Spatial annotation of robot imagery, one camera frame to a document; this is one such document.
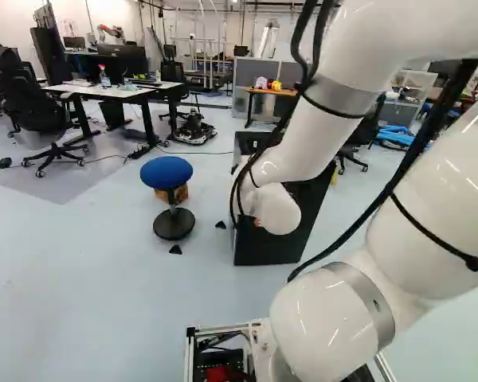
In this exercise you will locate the wooden top table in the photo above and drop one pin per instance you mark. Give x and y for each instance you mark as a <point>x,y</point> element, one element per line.
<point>273,91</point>

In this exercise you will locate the white desk with black legs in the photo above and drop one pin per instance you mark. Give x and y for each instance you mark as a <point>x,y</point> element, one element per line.
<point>103,90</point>

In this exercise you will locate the black mini fridge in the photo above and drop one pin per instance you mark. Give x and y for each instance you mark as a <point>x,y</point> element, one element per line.
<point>269,248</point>

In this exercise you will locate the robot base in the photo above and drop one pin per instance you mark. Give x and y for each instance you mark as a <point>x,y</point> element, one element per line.
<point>190,350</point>

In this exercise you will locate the spray bottle with red trigger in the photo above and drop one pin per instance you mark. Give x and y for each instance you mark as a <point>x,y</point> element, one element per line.
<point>105,79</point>

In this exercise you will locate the blue round stool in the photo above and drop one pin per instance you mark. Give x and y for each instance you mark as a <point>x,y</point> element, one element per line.
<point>166,171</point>

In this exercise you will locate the grey partition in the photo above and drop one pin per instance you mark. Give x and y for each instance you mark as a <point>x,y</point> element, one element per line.
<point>245,71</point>

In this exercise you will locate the small cardboard box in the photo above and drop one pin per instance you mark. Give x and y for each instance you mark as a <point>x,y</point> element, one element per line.
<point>180,193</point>

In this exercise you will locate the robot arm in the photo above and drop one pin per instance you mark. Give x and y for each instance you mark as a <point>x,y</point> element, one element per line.
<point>330,119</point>

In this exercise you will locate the black monitor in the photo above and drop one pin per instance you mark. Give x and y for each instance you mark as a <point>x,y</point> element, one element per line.
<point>123,59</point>

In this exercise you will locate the black swivel chair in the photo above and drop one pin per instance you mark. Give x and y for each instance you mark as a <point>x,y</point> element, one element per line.
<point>362,131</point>

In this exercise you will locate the black power strip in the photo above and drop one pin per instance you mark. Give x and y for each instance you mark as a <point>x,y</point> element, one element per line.
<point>138,152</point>

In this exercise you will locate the black office chair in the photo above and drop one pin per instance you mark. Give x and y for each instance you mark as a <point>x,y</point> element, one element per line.
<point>28,103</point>

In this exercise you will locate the black floor wedge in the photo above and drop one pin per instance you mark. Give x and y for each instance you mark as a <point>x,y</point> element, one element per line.
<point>175,250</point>
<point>221,225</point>

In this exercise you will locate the black and white floor robot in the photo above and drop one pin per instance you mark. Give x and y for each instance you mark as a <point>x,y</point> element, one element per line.
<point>194,129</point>

